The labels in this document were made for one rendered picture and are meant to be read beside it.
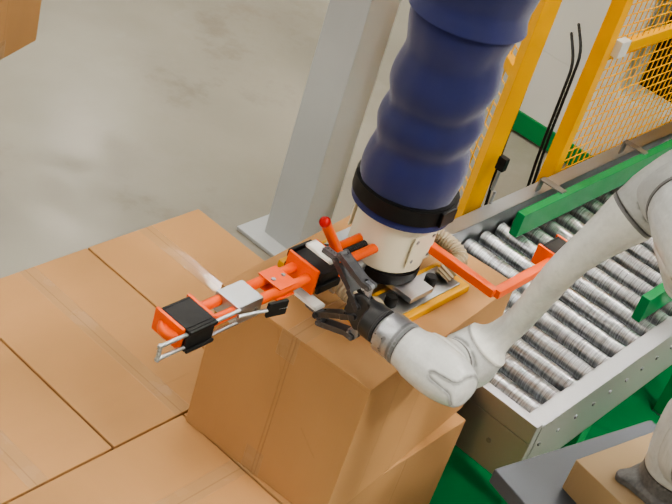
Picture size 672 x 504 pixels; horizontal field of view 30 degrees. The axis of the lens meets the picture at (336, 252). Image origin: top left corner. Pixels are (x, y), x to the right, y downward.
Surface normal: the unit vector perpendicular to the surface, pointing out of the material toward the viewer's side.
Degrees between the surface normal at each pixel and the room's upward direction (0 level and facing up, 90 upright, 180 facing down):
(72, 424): 0
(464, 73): 101
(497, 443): 90
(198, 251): 0
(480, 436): 90
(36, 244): 0
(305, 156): 90
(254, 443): 90
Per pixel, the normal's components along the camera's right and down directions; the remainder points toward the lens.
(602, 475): 0.18, -0.83
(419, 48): -0.84, 0.33
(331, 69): -0.65, 0.28
